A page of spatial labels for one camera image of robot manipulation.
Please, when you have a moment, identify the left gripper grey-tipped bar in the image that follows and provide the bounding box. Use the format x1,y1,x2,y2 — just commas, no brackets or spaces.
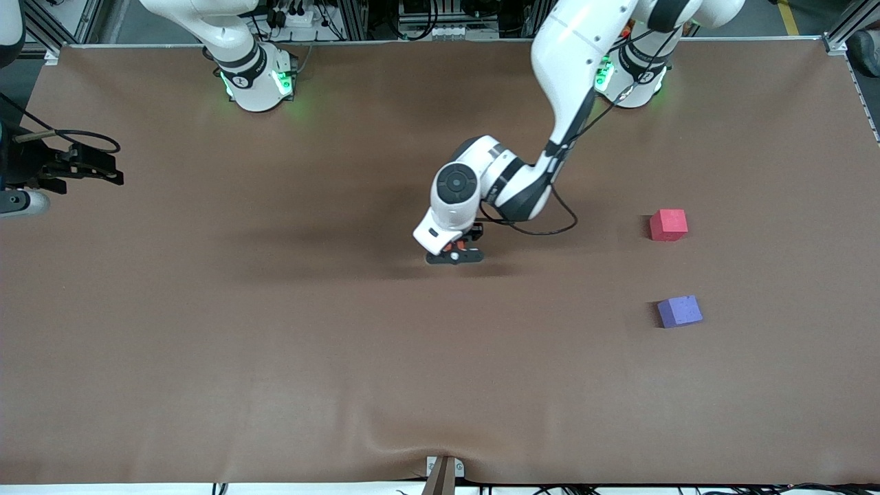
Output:
425,247,486,266

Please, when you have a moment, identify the gripper grey-tipped bar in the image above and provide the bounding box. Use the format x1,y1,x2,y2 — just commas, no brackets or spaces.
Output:
0,190,51,218
425,247,486,266

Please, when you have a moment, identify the right gripper grey-tipped bar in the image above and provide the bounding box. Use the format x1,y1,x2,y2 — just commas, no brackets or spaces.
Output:
0,190,51,218

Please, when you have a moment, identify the brown table mat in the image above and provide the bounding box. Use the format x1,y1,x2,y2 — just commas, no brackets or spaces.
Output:
0,40,880,485

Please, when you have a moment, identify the red foam block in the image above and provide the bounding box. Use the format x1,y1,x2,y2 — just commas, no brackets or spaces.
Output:
649,208,689,242

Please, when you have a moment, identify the purple foam block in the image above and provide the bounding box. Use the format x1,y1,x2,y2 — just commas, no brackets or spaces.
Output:
657,295,704,329

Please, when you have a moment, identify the brown wooden strip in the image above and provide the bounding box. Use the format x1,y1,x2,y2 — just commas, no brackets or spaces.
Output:
421,457,457,495

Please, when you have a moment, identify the white power strip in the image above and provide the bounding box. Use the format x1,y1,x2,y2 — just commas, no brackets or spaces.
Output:
272,5,324,28

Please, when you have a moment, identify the dark grey round object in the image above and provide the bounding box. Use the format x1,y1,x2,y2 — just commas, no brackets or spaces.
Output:
849,29,880,78

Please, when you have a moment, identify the metal clamp bracket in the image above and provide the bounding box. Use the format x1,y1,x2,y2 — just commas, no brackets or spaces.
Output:
426,455,465,479

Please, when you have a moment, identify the aluminium table edge rail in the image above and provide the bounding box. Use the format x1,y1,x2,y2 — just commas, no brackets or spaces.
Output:
844,52,880,145

